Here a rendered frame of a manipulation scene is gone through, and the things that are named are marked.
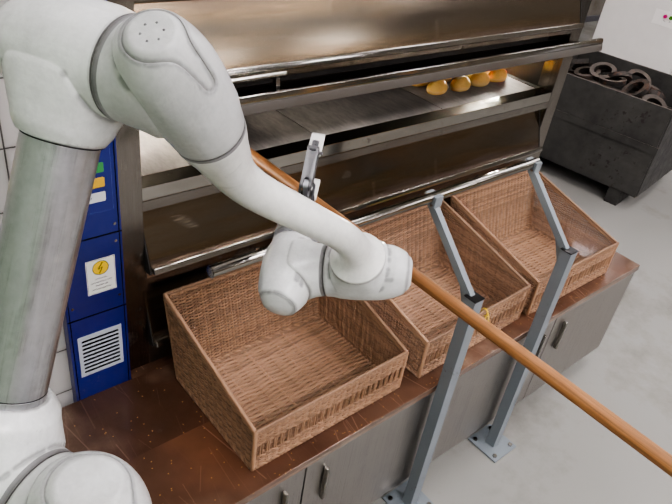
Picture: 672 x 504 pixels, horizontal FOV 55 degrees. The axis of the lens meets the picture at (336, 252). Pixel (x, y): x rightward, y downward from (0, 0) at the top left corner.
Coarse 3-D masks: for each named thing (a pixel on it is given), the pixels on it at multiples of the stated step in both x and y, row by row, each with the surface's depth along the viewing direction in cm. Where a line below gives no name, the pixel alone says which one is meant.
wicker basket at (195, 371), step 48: (192, 288) 187; (240, 288) 198; (192, 336) 174; (240, 336) 203; (288, 336) 212; (336, 336) 215; (384, 336) 198; (192, 384) 185; (240, 384) 192; (288, 384) 195; (336, 384) 198; (384, 384) 194; (240, 432) 168; (288, 432) 171
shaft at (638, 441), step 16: (256, 160) 179; (272, 176) 175; (288, 176) 172; (416, 272) 144; (432, 288) 140; (448, 304) 137; (464, 304) 136; (464, 320) 135; (480, 320) 133; (496, 336) 130; (512, 352) 127; (528, 352) 126; (528, 368) 126; (544, 368) 123; (560, 384) 121; (576, 400) 119; (592, 400) 118; (592, 416) 117; (608, 416) 115; (624, 432) 113; (640, 432) 113; (640, 448) 111; (656, 448) 110; (656, 464) 110
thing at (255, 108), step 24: (504, 48) 236; (528, 48) 235; (576, 48) 235; (600, 48) 245; (360, 72) 192; (384, 72) 192; (456, 72) 197; (480, 72) 204; (312, 96) 164; (336, 96) 169
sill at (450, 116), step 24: (504, 96) 256; (528, 96) 260; (408, 120) 222; (432, 120) 225; (456, 120) 235; (288, 144) 194; (336, 144) 200; (360, 144) 207; (192, 168) 174; (144, 192) 164; (168, 192) 168
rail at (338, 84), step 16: (544, 48) 222; (560, 48) 228; (448, 64) 193; (464, 64) 198; (480, 64) 203; (336, 80) 169; (352, 80) 171; (368, 80) 175; (384, 80) 178; (240, 96) 151; (256, 96) 153; (272, 96) 156; (288, 96) 159
